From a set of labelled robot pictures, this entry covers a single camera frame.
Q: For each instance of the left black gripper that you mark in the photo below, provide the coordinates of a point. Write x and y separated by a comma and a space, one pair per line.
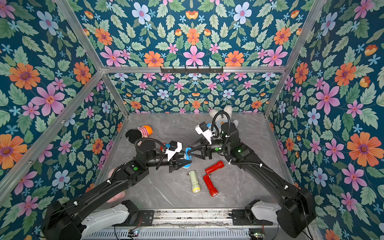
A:
173, 164

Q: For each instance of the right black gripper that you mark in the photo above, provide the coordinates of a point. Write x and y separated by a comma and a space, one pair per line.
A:
205, 150

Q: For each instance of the blue flashlight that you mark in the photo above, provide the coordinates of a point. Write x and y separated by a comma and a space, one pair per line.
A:
187, 157

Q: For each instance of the red flashlight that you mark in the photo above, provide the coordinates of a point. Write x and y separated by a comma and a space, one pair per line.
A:
211, 188
215, 167

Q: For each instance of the pale green flashlight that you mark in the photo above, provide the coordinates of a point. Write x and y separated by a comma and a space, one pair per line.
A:
194, 182

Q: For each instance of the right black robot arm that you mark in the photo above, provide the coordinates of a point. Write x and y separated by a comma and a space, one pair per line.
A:
294, 209

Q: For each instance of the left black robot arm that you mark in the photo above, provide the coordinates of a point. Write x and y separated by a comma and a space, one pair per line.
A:
80, 217

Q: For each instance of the white bunny plush blue shirt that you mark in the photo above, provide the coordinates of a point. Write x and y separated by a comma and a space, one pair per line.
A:
222, 118

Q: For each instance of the black-haired striped plush doll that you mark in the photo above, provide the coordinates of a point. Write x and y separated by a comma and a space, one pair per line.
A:
133, 135

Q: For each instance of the pink pig plush striped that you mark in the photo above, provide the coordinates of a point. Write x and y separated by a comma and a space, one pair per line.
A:
118, 196

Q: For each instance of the white vent grille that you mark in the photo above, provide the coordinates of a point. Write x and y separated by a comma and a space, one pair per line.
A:
171, 234

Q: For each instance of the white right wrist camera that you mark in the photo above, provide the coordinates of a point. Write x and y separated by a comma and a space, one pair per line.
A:
206, 131

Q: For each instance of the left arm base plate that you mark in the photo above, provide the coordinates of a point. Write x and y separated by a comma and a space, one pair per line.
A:
141, 218

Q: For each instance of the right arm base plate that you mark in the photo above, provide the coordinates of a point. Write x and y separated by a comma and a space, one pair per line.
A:
240, 216

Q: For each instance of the black hook rail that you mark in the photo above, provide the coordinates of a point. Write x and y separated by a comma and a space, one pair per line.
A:
190, 70

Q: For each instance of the aluminium frame corner post left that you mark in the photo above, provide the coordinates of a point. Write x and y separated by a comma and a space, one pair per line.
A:
100, 69

